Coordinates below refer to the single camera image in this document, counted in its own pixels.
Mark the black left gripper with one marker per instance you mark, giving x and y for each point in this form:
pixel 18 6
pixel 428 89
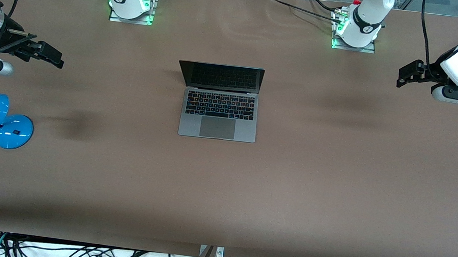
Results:
pixel 432 71

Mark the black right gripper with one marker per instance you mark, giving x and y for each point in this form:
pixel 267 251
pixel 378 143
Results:
pixel 7 34

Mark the grey laptop with black keyboard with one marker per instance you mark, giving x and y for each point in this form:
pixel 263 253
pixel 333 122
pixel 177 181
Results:
pixel 216 129

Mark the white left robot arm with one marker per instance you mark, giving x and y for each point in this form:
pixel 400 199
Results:
pixel 366 15

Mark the table cover sheet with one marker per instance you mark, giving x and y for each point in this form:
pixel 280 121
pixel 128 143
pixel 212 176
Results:
pixel 334 178

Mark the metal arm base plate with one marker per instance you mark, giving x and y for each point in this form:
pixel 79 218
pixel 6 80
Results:
pixel 365 50
pixel 117 19

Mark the small metal bracket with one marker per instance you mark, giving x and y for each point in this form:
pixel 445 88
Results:
pixel 220 253

